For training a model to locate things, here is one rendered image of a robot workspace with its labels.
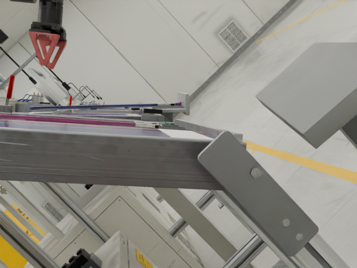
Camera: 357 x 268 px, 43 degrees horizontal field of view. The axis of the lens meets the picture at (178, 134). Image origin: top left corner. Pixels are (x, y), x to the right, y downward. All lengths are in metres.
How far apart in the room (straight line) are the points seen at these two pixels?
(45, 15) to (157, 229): 1.21
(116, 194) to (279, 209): 1.53
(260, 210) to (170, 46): 8.27
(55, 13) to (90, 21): 7.65
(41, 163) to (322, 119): 0.51
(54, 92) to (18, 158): 5.01
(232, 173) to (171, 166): 0.08
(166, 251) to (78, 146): 1.59
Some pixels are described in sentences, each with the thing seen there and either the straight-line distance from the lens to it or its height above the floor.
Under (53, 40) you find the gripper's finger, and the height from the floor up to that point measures 1.08.
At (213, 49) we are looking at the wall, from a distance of 8.89.
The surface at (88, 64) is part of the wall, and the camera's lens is 8.70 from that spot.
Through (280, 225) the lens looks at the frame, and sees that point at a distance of 0.57.
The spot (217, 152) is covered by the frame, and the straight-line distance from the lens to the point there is 0.53.
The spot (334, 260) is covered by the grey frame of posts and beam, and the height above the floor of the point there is 0.55.
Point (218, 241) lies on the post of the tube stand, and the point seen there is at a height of 0.29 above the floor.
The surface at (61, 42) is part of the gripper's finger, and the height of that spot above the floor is 1.08.
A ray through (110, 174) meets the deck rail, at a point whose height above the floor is 0.81.
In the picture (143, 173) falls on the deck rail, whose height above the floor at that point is 0.78.
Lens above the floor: 0.86
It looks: 7 degrees down
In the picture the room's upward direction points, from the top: 44 degrees counter-clockwise
